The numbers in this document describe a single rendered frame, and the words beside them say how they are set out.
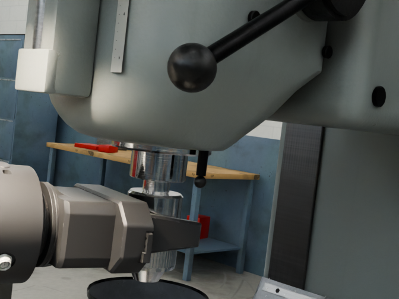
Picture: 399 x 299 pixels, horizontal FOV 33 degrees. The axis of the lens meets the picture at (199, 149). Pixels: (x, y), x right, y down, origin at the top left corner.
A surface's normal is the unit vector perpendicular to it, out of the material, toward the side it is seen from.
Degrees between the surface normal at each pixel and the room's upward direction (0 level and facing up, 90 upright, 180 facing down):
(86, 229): 90
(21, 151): 90
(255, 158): 90
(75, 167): 90
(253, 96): 118
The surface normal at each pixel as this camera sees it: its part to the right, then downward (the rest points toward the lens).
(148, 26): -0.28, 0.02
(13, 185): 0.46, -0.64
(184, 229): 0.53, 0.11
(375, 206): -0.69, -0.04
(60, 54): 0.71, 0.12
